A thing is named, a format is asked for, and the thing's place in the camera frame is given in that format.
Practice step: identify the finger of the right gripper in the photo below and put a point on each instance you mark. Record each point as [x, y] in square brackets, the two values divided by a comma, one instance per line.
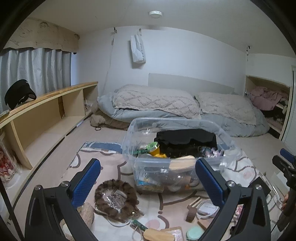
[285, 168]
[288, 156]

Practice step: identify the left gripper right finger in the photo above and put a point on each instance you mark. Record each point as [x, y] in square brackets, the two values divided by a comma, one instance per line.
[254, 221]

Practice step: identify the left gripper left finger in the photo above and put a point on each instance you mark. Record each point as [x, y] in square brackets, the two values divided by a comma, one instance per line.
[49, 206]

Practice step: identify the purple blue crochet piece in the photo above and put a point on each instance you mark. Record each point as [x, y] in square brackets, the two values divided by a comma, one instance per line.
[210, 152]

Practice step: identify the bag of pink beads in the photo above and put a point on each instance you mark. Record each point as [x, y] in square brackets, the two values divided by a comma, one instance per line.
[238, 211]

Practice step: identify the large black box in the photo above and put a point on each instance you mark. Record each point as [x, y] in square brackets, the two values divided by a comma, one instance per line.
[260, 182]

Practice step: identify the wooden block with brown top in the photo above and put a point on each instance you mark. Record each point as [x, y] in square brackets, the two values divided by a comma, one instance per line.
[205, 223]

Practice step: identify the glass jar with red contents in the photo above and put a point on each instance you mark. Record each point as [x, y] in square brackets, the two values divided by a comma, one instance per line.
[10, 169]

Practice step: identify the mint green oval case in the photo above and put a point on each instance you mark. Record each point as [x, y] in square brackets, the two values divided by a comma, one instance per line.
[194, 233]

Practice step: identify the pink clothes pile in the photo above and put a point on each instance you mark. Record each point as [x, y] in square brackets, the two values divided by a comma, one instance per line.
[266, 99]

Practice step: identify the brown ribbon roll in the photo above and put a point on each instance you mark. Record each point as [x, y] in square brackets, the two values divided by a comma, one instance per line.
[191, 214]

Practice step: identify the beige textured pillow right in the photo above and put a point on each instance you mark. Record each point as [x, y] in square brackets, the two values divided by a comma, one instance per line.
[228, 105]

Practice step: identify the beige textured pillow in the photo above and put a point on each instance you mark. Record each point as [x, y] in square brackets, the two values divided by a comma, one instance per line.
[228, 105]
[139, 97]

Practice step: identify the patterned pink white blanket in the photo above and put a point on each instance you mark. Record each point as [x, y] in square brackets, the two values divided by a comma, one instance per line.
[159, 210]

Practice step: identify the brown fur scrunchie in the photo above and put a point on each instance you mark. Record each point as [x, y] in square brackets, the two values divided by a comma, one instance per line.
[117, 199]

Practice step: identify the flat wooden tray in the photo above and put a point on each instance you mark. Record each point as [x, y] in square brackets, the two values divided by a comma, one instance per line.
[176, 232]

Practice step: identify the wooden low shelf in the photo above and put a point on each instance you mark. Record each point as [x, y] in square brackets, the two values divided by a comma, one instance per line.
[35, 128]

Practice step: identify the green clip near scrunchie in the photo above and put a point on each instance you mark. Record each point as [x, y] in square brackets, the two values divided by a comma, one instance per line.
[139, 225]

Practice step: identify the oval wooden box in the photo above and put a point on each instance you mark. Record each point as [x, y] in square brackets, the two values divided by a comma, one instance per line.
[158, 235]

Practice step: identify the white headboard panel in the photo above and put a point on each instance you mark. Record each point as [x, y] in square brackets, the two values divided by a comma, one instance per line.
[188, 84]

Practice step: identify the clear plastic storage bin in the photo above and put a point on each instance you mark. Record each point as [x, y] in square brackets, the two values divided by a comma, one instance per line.
[162, 152]

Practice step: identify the beige textured pillow left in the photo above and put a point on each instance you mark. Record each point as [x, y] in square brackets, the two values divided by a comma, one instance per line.
[139, 97]

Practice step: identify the black cap on shelf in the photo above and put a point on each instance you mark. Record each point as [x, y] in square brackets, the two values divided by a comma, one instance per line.
[19, 93]

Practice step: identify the grey curtain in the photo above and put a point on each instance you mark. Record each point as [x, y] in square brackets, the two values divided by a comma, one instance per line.
[45, 70]

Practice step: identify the round ceiling light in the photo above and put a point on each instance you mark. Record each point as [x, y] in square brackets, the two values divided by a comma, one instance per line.
[155, 14]

